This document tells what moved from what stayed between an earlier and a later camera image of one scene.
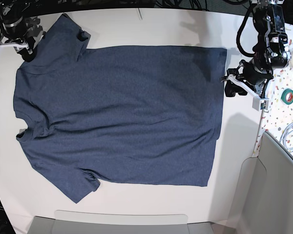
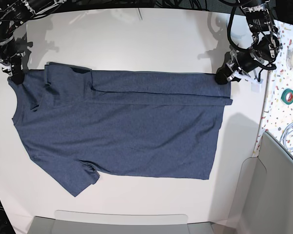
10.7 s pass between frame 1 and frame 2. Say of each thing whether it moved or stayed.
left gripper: moved
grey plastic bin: stayed
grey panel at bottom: stayed
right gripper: moved
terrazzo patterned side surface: stayed
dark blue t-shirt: moved
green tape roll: stayed
